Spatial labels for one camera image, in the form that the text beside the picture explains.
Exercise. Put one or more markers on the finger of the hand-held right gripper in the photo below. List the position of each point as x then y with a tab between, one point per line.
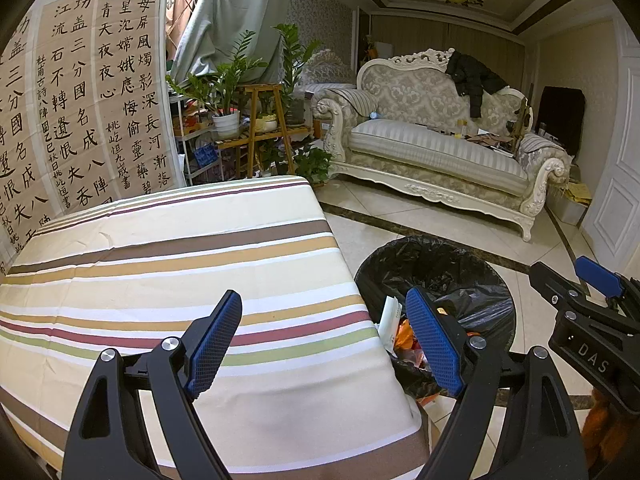
597	270
550	285

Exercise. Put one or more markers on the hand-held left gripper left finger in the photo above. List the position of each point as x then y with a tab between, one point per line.
212	345

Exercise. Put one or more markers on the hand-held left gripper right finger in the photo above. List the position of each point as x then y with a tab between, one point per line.
435	340

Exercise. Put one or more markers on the bin with black liner bag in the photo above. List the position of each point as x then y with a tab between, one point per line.
450	270

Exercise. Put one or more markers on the person's right forearm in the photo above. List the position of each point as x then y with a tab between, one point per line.
597	425

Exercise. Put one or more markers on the cardboard box with yellow papers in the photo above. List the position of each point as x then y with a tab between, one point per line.
570	202

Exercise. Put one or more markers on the striped tablecloth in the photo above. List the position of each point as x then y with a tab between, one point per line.
175	270

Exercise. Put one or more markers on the white panelled door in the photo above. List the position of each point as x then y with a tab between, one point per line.
617	160

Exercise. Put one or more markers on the black rectangular case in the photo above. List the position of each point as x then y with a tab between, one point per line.
562	117

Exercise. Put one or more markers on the pile of papers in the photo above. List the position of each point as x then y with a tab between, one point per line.
482	137

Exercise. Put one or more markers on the brown wooden object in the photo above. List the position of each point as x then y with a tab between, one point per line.
522	120

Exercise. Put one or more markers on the white ornate sofa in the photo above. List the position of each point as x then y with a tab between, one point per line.
430	145

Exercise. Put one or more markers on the blue crate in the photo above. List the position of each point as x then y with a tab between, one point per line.
205	156

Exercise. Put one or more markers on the white metal rack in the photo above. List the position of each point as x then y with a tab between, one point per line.
182	150

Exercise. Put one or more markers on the trailing green plant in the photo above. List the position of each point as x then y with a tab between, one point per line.
312	165

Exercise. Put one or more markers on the leafy plant in white pot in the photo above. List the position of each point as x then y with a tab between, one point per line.
225	125

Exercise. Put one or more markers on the black jacket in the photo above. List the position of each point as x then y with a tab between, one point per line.
475	77

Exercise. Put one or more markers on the wooden plant stand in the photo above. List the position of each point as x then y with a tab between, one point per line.
252	125

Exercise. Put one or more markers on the yellow-green planter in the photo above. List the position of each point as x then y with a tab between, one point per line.
266	123

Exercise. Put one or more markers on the calligraphy paper sheet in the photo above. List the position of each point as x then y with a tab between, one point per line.
20	160
127	125
65	125

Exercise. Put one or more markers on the tall plant in dark pot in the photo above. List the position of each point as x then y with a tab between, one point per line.
295	70

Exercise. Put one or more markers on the white ornate armchair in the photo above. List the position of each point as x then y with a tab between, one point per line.
332	67

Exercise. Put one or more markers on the grey-green curtain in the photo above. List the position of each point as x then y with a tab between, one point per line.
235	10

